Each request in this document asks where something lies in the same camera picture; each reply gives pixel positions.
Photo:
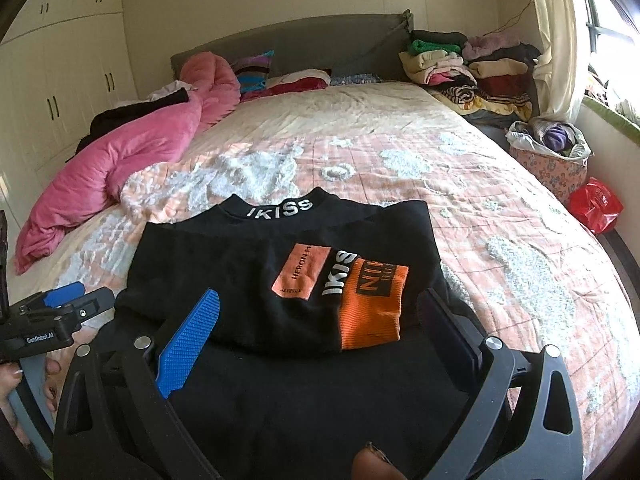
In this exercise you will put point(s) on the green windowsill cushion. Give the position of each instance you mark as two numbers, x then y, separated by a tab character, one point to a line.
610	115

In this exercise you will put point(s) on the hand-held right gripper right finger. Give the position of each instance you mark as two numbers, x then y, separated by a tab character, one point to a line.
442	330

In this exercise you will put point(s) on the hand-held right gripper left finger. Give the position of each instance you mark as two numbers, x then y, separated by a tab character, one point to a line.
187	340

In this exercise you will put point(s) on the black cloth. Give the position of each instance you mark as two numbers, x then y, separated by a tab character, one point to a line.
125	110

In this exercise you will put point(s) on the dark red cloth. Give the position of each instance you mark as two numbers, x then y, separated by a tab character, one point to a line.
300	84

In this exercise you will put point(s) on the striped pillow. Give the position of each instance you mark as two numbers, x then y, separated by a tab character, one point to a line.
252	72

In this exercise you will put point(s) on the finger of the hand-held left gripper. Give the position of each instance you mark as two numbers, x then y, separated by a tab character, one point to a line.
95	302
62	294

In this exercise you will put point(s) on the person's right hand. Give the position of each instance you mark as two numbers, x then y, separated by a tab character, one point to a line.
372	465

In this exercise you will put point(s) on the grey patterned cloth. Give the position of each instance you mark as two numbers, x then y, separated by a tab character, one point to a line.
355	79

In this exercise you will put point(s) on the red plastic bag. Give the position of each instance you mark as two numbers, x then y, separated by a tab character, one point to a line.
595	205

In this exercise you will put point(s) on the floral laundry basket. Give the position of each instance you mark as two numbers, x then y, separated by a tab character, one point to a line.
550	172

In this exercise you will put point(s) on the cream wardrobe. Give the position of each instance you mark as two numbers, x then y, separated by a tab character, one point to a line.
65	75

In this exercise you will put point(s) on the pink quilt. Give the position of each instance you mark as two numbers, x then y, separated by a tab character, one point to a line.
125	150

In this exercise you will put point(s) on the pile of folded clothes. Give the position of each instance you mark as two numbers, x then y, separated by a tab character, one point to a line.
450	70

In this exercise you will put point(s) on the grey bed headboard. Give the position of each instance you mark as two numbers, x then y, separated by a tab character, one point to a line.
320	40

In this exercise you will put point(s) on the window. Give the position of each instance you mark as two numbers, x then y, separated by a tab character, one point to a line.
615	20

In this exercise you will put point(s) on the cream curtain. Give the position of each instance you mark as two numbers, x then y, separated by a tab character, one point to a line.
555	35

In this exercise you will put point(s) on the person's left hand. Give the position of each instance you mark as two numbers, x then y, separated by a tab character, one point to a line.
51	367

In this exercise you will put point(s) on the orange floral bed blanket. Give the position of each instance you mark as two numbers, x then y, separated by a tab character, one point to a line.
500	210

